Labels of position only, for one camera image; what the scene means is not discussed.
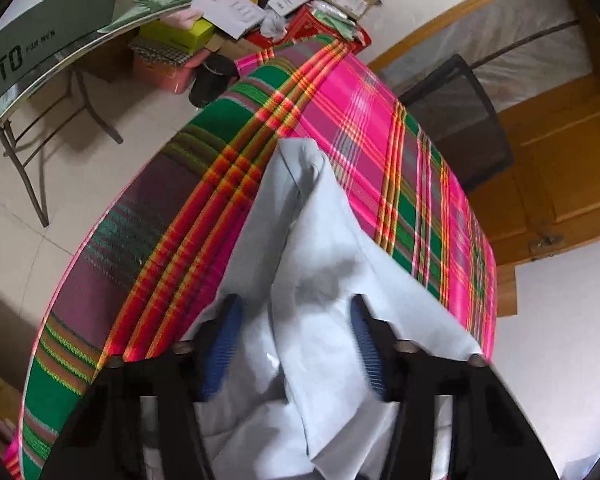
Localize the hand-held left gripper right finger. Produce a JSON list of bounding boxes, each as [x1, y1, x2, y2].
[[349, 294, 561, 480]]

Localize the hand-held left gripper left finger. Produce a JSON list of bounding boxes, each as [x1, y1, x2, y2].
[[40, 294, 246, 480]]

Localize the light blue t-shirt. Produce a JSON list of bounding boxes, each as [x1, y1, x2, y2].
[[142, 137, 483, 480]]

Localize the pink green plaid tablecloth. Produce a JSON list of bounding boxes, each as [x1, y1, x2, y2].
[[5, 35, 498, 480]]

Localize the wooden board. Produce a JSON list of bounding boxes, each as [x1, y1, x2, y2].
[[497, 265, 518, 318]]

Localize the black mesh office chair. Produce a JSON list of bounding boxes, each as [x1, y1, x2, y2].
[[397, 54, 513, 196]]

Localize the black cylinder container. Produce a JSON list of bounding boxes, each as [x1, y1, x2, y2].
[[189, 54, 238, 109]]

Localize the wooden door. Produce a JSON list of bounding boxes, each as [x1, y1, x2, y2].
[[467, 75, 600, 318]]

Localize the pink plastic bin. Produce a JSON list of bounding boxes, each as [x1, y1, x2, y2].
[[130, 42, 206, 95]]

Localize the yellow-green box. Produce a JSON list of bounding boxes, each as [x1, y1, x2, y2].
[[139, 16, 216, 53]]

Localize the pink cloth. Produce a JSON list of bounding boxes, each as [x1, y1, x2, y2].
[[160, 10, 201, 26]]

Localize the white paper sheets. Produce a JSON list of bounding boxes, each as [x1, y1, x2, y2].
[[190, 0, 266, 40]]

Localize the black rod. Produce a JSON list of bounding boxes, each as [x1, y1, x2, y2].
[[467, 20, 581, 68]]

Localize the glass-top folding table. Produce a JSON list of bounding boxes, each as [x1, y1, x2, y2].
[[0, 0, 193, 228]]

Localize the clear plastic curtain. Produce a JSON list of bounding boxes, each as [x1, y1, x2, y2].
[[380, 0, 596, 111]]

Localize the grey-green cardboard box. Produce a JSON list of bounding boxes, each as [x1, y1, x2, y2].
[[0, 0, 126, 106]]

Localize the metal door handle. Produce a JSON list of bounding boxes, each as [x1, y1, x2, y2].
[[527, 232, 565, 256]]

